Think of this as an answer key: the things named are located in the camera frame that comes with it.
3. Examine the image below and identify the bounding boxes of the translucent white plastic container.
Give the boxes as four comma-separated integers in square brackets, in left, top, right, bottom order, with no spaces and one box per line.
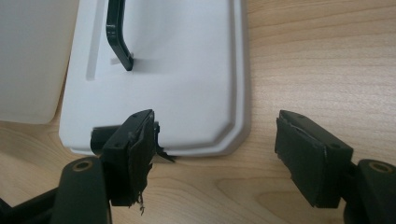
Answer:
[0,0,80,125]

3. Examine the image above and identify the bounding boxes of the black lid handle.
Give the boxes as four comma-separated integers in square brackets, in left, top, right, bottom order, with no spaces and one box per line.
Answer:
[106,0,134,72]

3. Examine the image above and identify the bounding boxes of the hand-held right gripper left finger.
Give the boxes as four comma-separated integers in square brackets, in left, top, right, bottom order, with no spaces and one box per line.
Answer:
[101,108,157,217]

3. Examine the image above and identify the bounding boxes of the white plastic storage box lid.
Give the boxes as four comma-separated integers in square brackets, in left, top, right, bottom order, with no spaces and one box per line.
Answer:
[58,0,252,158]

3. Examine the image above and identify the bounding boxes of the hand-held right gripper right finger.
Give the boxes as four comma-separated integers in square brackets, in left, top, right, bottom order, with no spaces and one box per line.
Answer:
[274,109,355,209]

